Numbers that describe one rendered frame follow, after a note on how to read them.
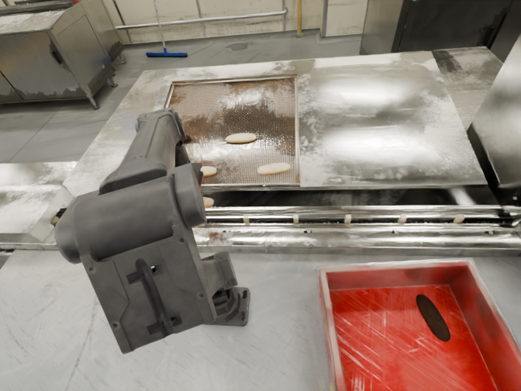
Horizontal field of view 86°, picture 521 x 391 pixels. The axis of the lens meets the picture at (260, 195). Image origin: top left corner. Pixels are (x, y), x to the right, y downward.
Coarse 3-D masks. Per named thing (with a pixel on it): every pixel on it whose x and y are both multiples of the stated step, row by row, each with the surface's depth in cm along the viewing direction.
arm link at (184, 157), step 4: (176, 144) 60; (180, 144) 60; (176, 148) 59; (180, 148) 60; (184, 148) 61; (176, 152) 59; (180, 152) 60; (184, 152) 61; (176, 156) 60; (180, 156) 60; (184, 156) 61; (176, 160) 60; (180, 160) 61; (184, 160) 62; (176, 164) 61; (180, 164) 62; (184, 164) 62
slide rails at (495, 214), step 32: (224, 224) 80; (256, 224) 78; (288, 224) 77; (320, 224) 76; (352, 224) 75; (384, 224) 74; (416, 224) 73; (448, 224) 72; (480, 224) 71; (512, 224) 70
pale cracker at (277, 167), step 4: (268, 164) 85; (272, 164) 85; (276, 164) 85; (280, 164) 85; (284, 164) 85; (288, 164) 85; (260, 168) 85; (264, 168) 85; (268, 168) 84; (272, 168) 84; (276, 168) 84; (280, 168) 84; (284, 168) 84; (288, 168) 84; (260, 172) 84; (264, 172) 84; (268, 172) 84; (272, 172) 84; (276, 172) 84; (280, 172) 84
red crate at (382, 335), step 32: (384, 288) 66; (416, 288) 65; (448, 288) 65; (352, 320) 62; (384, 320) 61; (416, 320) 61; (448, 320) 60; (352, 352) 58; (384, 352) 58; (416, 352) 57; (448, 352) 56; (480, 352) 56; (352, 384) 55; (384, 384) 54; (416, 384) 54; (448, 384) 53; (480, 384) 53
